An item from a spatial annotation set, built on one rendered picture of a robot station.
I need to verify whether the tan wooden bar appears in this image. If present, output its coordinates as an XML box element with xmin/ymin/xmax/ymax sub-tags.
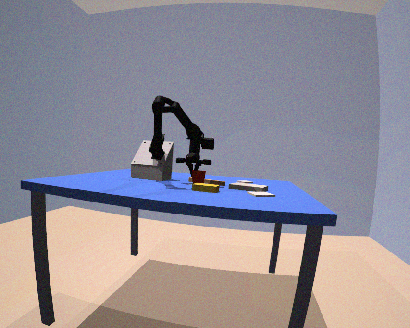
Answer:
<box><xmin>188</xmin><ymin>177</ymin><xmax>225</xmax><ymax>186</ymax></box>

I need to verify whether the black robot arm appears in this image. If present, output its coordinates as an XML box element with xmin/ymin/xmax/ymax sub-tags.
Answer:
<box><xmin>149</xmin><ymin>96</ymin><xmax>214</xmax><ymax>163</ymax></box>

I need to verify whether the yellow rectangular bar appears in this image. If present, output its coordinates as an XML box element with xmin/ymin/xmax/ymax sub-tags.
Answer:
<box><xmin>192</xmin><ymin>183</ymin><xmax>220</xmax><ymax>193</ymax></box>

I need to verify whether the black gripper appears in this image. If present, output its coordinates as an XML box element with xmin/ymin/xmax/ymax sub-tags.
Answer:
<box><xmin>176</xmin><ymin>148</ymin><xmax>211</xmax><ymax>177</ymax></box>

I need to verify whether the beige flat rectangular block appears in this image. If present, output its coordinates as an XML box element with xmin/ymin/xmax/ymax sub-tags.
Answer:
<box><xmin>229</xmin><ymin>183</ymin><xmax>268</xmax><ymax>192</ymax></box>

